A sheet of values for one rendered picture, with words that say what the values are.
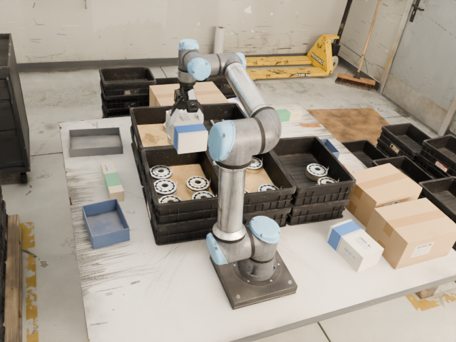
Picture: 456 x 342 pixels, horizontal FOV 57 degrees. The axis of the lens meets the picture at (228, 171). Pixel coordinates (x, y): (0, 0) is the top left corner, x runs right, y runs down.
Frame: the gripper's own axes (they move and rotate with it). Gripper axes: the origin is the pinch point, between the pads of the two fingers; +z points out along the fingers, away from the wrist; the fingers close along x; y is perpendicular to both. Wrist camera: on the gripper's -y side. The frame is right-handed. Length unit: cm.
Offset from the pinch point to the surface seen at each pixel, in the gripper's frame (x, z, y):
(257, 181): -33.3, 27.8, -8.8
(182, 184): 1.1, 27.8, -3.4
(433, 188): -161, 58, -6
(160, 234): 16.5, 34.3, -24.8
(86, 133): 35, 38, 67
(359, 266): -57, 37, -60
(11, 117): 77, 55, 123
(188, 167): -5.3, 27.7, 8.5
